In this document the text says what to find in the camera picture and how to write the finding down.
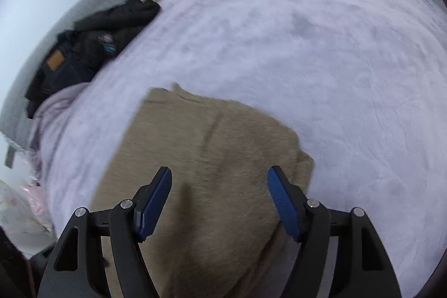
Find blue label water bottle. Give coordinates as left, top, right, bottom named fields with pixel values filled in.
left=98, top=33, right=116, bottom=56

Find black jacket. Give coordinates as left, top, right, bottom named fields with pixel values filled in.
left=58, top=0, right=162, bottom=75

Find translucent plastic bag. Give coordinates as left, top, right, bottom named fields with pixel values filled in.
left=0, top=179, right=54, bottom=244

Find dark blue jeans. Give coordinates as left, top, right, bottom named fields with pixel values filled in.
left=25, top=31, right=102, bottom=119

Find grey upholstered headboard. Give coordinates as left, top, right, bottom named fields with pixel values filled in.
left=0, top=0, right=138, bottom=168

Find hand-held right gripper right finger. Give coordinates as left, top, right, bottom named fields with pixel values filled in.
left=267, top=165, right=402, bottom=298

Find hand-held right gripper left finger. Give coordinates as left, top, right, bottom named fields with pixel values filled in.
left=37, top=166, right=173, bottom=298

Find beige knit sweater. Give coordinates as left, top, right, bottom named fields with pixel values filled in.
left=91, top=83, right=315, bottom=298

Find lavender fleece blanket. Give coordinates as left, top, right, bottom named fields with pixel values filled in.
left=28, top=0, right=447, bottom=298

